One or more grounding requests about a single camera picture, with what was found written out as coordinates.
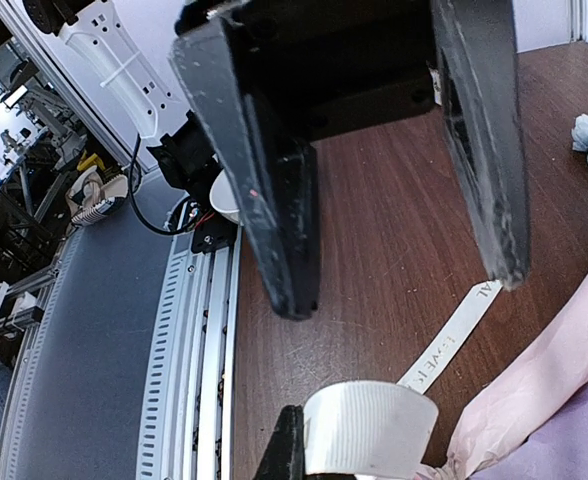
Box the aluminium front rail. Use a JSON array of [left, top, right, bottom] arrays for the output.
[[0, 215, 240, 479]]

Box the aluminium right corner post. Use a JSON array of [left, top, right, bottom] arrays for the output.
[[567, 0, 587, 43]]

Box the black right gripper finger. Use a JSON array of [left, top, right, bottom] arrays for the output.
[[253, 405, 305, 480]]

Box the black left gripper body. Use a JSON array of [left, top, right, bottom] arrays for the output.
[[174, 1, 436, 141]]

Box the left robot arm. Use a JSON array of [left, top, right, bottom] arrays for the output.
[[24, 1, 530, 320]]

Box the cream ribbon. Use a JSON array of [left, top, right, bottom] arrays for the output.
[[303, 281, 502, 479]]

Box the purple tissue paper sheet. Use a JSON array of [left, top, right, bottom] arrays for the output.
[[417, 274, 588, 479]]

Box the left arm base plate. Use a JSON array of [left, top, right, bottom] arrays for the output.
[[191, 211, 238, 254]]

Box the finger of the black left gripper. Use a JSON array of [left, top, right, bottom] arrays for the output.
[[171, 17, 321, 320], [430, 1, 530, 290]]

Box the plain white round bowl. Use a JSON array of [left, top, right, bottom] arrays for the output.
[[209, 170, 242, 225]]

